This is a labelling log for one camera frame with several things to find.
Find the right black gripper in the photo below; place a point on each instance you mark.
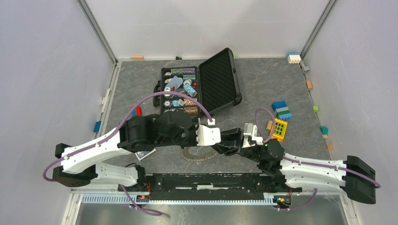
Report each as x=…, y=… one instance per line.
x=240, y=150

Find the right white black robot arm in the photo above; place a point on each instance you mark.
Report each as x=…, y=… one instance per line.
x=352, y=176

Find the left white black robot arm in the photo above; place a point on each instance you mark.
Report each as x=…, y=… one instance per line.
x=85, y=164

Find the wooden cylinder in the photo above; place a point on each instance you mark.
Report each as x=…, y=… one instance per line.
x=269, y=125

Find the yellow window brick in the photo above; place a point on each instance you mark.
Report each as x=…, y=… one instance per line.
x=280, y=130

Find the blue green brick stack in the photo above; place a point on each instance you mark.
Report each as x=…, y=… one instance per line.
x=282, y=111

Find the black poker chip case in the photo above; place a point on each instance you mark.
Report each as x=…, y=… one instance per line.
x=214, y=80

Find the teal brick right edge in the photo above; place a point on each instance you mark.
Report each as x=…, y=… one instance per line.
x=324, y=130

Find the tan block right edge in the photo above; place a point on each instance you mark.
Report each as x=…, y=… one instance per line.
x=330, y=146

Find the orange block right edge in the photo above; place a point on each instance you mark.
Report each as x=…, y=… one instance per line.
x=309, y=85

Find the blue playing card deck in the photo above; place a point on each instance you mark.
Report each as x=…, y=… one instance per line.
x=143, y=154

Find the white blue corner brick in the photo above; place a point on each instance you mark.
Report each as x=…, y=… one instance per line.
x=293, y=58

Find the red blue brick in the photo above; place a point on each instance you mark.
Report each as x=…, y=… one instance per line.
x=137, y=111

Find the tan wooden block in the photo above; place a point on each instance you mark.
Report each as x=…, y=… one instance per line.
x=137, y=57

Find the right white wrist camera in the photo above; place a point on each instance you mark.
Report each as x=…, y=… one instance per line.
x=250, y=137

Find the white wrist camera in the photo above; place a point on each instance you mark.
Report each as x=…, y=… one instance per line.
x=250, y=137
x=208, y=134

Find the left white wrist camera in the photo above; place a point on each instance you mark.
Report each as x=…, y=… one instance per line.
x=208, y=134

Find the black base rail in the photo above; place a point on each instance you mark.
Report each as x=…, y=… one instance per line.
x=209, y=186

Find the blue brick on left rail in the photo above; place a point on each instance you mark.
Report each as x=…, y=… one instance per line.
x=97, y=127

